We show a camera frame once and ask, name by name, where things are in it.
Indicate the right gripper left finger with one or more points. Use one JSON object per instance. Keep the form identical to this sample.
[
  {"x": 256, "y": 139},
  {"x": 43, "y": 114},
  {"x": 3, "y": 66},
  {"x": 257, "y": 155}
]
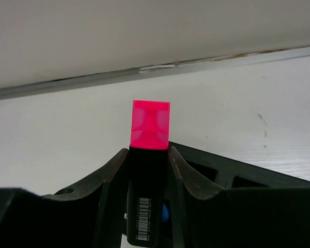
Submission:
[{"x": 88, "y": 213}]

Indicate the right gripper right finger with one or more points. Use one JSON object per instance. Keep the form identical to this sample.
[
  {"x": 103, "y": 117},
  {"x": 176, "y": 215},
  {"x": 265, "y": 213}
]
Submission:
[{"x": 205, "y": 214}]

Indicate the blue cap black highlighter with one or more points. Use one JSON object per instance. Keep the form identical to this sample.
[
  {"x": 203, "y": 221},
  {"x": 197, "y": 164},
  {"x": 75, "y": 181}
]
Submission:
[{"x": 165, "y": 214}]

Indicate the pink cap black highlighter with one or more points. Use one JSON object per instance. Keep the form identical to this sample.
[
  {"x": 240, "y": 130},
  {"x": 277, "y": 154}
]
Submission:
[{"x": 148, "y": 152}]

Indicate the black two-compartment organizer box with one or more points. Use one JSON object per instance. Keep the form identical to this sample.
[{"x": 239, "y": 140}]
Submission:
[{"x": 229, "y": 173}]

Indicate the aluminium rail back edge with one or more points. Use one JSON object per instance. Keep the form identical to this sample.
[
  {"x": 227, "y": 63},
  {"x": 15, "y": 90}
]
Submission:
[{"x": 148, "y": 72}]

